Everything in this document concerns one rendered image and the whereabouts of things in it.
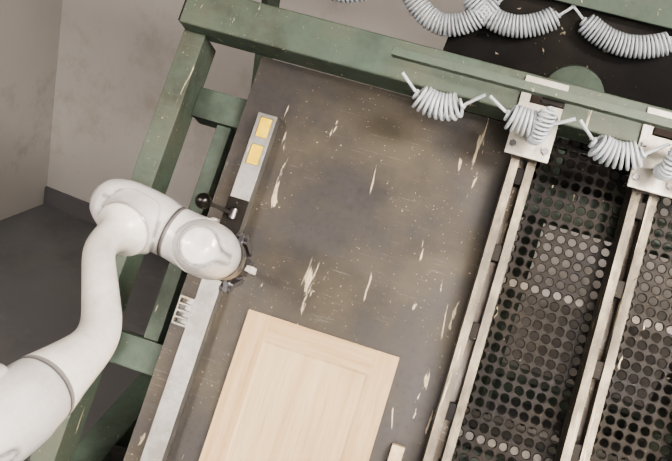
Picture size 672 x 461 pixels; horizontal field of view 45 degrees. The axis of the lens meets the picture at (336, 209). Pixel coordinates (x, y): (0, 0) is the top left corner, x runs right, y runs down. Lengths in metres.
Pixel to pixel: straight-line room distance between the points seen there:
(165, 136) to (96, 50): 2.97
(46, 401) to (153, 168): 1.03
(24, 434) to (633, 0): 1.90
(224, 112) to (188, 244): 0.75
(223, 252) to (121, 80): 3.53
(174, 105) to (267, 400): 0.75
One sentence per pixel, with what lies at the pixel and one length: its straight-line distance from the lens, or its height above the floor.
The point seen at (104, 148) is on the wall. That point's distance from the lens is 5.07.
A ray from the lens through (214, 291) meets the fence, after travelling 1.94.
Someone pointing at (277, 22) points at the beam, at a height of 1.93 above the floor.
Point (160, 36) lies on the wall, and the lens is 4.70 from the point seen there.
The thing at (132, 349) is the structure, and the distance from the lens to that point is 2.07.
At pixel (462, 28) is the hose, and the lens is 2.37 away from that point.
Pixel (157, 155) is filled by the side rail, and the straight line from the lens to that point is 2.02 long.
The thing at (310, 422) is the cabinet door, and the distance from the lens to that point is 1.92.
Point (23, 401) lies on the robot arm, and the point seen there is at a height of 1.63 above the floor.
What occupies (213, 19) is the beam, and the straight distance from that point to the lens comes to 2.04.
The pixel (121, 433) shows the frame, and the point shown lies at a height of 0.79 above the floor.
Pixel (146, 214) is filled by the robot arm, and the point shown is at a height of 1.67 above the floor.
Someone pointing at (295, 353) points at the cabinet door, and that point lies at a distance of 1.92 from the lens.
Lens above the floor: 2.28
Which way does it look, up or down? 22 degrees down
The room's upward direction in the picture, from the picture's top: 13 degrees clockwise
